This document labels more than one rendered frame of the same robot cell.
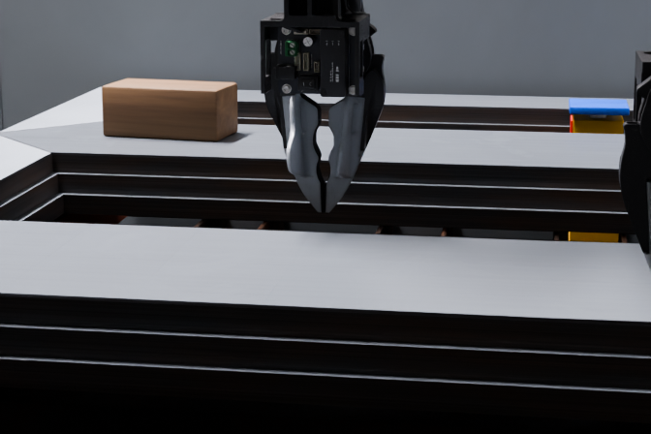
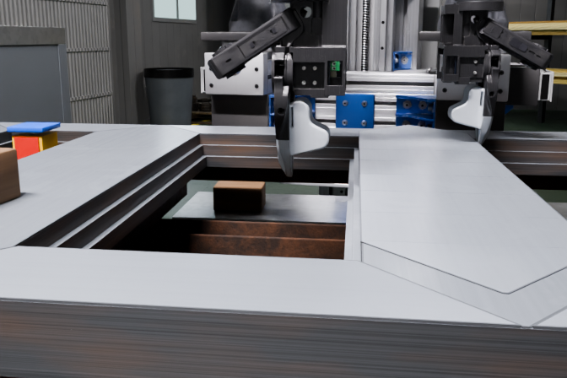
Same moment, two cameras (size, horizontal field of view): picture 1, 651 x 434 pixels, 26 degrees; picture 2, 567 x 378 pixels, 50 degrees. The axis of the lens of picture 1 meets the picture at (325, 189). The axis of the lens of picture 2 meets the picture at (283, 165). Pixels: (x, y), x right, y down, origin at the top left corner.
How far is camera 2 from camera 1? 129 cm
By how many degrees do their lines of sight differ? 89
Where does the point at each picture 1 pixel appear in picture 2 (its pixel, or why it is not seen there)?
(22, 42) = not seen: outside the picture
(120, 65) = not seen: outside the picture
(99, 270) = (487, 202)
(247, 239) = (386, 181)
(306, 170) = (292, 150)
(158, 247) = (418, 195)
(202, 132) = (11, 191)
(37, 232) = (395, 223)
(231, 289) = (496, 181)
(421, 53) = not seen: outside the picture
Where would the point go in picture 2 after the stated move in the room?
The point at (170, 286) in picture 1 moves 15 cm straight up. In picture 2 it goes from (504, 190) to (515, 44)
